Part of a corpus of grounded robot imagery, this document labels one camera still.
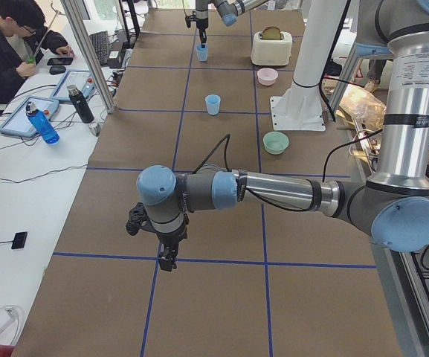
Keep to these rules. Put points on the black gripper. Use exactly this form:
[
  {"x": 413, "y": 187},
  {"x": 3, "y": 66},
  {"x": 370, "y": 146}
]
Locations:
[
  {"x": 169, "y": 237},
  {"x": 201, "y": 21}
]

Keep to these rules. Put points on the light blue cup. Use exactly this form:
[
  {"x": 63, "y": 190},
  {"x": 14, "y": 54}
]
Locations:
[
  {"x": 202, "y": 52},
  {"x": 212, "y": 102}
]

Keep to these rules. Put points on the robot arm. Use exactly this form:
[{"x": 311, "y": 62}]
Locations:
[
  {"x": 228, "y": 12},
  {"x": 392, "y": 206}
]

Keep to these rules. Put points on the bread slice in toaster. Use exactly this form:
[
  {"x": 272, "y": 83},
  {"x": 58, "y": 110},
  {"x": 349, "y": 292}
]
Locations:
[{"x": 271, "y": 33}]

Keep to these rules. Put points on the cream toaster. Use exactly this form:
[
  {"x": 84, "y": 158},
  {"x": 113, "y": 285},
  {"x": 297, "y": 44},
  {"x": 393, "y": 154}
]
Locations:
[{"x": 271, "y": 52}]

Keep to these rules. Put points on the pink bowl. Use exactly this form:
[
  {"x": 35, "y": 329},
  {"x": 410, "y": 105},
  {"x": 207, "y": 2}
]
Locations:
[{"x": 267, "y": 76}]

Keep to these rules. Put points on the black keyboard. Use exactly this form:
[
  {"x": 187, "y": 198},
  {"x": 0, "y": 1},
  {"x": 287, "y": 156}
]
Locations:
[{"x": 100, "y": 44}]

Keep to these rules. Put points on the far teach pendant tablet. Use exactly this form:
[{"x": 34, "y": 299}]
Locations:
[{"x": 82, "y": 79}]

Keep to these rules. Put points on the green bowl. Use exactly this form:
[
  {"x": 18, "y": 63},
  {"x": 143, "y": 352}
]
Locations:
[{"x": 275, "y": 143}]

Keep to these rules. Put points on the black thermos bottle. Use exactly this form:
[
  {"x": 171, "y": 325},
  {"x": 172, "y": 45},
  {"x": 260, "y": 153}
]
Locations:
[{"x": 80, "y": 104}]

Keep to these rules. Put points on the small black puck device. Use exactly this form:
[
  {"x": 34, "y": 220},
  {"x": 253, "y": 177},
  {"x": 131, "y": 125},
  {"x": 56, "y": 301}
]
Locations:
[{"x": 19, "y": 240}]

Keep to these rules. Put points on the crumpled plastic bag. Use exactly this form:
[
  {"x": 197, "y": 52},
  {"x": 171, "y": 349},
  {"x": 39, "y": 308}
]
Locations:
[{"x": 363, "y": 107}]

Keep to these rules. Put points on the blue water bottle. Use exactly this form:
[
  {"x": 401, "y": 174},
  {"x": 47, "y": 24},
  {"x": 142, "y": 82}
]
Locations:
[{"x": 42, "y": 125}]

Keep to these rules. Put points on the seated person in black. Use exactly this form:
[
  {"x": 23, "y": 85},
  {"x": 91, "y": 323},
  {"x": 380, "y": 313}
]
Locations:
[{"x": 23, "y": 35}]

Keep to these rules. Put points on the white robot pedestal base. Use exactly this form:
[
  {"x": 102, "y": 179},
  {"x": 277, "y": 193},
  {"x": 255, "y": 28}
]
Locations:
[{"x": 300, "y": 107}]

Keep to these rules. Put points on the aluminium frame post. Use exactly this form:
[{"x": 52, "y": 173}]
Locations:
[{"x": 81, "y": 36}]

